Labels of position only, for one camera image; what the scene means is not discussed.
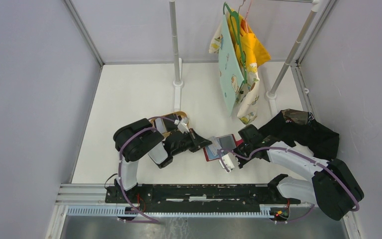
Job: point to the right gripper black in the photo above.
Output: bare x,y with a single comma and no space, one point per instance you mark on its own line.
240,162

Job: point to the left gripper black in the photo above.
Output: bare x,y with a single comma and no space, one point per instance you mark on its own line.
198,142

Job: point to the red card holder wallet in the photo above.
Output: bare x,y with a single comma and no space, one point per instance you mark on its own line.
210,157

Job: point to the silver grey credit card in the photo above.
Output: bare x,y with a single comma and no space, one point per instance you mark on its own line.
214,147

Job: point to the black VIP credit card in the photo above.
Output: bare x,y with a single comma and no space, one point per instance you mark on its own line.
227,142

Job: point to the yellow oval card tray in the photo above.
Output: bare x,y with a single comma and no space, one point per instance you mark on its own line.
179,113

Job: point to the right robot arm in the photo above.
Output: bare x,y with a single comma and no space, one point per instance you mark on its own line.
326,183

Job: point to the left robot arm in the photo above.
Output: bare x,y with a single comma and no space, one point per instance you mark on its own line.
161,138

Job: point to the stack of credit cards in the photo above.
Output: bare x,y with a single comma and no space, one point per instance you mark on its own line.
166,123

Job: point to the black clothes pile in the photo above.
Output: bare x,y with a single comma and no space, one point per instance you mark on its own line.
294,126

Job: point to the mint green cartoon cloth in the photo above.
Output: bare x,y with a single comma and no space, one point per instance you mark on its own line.
231,78

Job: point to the yellow garment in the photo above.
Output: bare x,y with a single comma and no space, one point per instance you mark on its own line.
255,52

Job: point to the pink clothes hanger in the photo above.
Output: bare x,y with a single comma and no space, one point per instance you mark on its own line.
246,13

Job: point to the green clothes hanger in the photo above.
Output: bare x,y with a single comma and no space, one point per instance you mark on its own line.
234,17

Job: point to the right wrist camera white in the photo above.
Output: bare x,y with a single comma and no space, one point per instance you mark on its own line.
228,161

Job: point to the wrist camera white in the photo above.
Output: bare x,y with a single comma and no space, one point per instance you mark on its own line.
228,161
182,125

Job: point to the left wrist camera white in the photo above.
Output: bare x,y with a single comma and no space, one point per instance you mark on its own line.
182,125

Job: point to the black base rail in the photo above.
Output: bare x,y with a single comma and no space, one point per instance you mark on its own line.
211,198

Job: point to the white clothes rack frame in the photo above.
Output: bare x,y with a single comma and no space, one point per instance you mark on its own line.
270,95

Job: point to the white slotted cable duct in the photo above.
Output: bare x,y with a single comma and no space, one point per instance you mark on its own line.
124,211

